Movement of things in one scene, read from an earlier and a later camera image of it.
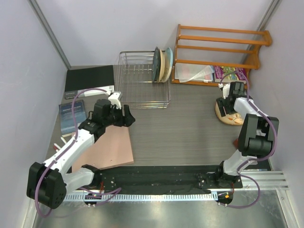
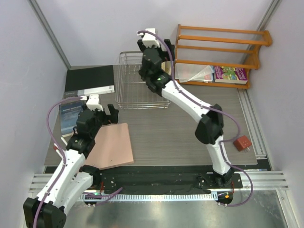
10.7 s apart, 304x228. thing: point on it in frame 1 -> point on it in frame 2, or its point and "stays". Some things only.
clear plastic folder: [194, 72] stays
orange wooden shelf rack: [252, 61] stays
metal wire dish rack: [134, 81] stays
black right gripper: [221, 102] -> [163, 54]
